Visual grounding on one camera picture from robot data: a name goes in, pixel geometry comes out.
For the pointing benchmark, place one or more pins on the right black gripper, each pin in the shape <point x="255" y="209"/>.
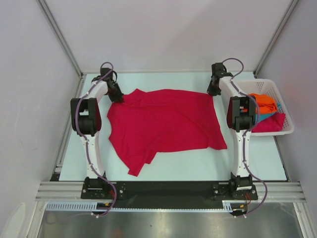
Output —
<point x="212" y="92"/>

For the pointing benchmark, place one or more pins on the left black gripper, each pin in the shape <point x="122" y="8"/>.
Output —
<point x="118" y="98"/>

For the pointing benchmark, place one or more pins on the white perforated plastic basket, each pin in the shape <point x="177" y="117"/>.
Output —
<point x="272" y="89"/>

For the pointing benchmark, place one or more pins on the crimson red t shirt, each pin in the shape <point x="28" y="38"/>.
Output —
<point x="162" y="121"/>

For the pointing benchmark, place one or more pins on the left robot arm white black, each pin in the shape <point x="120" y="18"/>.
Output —
<point x="86" y="121"/>

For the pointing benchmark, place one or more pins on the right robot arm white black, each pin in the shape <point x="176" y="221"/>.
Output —
<point x="240" y="119"/>

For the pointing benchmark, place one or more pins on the orange t shirt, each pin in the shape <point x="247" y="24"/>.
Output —
<point x="261" y="97"/>

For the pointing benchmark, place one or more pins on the teal t shirt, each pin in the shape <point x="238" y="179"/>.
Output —
<point x="266" y="114"/>

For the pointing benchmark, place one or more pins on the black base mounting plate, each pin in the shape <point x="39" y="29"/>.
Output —
<point x="168" y="194"/>

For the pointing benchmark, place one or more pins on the left aluminium corner post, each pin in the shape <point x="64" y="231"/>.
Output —
<point x="48" y="14"/>

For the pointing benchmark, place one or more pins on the aluminium corner post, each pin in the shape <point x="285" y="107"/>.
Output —
<point x="277" y="33"/>
<point x="48" y="14"/>

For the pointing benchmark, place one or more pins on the right aluminium corner post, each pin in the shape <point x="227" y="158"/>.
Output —
<point x="277" y="33"/>

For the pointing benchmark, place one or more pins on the aluminium frame rail front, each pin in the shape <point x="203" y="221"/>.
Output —
<point x="284" y="192"/>

